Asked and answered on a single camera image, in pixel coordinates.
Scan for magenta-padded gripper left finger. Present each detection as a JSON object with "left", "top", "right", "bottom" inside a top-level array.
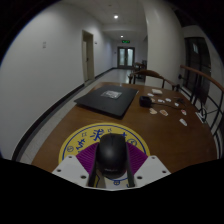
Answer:
[{"left": 51, "top": 142, "right": 101, "bottom": 189}]

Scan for recessed ceiling lights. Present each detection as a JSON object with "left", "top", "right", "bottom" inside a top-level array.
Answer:
[{"left": 112, "top": 13, "right": 125, "bottom": 39}]

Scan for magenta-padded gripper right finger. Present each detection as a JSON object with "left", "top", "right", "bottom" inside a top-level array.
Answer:
[{"left": 124, "top": 141, "right": 172, "bottom": 189}]

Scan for black computer mouse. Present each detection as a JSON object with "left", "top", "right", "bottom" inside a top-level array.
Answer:
[{"left": 95, "top": 133, "right": 128, "bottom": 179}]

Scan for wood-topped black metal railing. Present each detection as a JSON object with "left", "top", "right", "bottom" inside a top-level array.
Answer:
[{"left": 178, "top": 64, "right": 224, "bottom": 161}]

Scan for small black box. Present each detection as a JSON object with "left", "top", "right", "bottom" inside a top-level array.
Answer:
[{"left": 138, "top": 95, "right": 153, "bottom": 108}]

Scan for closed black laptop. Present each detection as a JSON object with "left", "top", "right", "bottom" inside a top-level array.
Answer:
[{"left": 73, "top": 84, "right": 140, "bottom": 119}]

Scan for glass double door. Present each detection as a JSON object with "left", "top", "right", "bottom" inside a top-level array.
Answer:
[{"left": 117, "top": 46, "right": 136, "bottom": 69}]

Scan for round yellow mouse pad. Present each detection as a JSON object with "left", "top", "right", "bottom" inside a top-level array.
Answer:
[{"left": 58, "top": 122, "right": 151, "bottom": 188}]

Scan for dark glass window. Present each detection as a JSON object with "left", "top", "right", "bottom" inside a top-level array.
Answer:
[{"left": 184, "top": 36, "right": 212, "bottom": 106}]

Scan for wooden armchair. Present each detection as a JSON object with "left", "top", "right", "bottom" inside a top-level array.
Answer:
[{"left": 128, "top": 69, "right": 181, "bottom": 92}]

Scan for pale side door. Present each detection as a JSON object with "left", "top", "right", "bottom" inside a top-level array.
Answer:
[{"left": 82, "top": 29, "right": 96, "bottom": 83}]

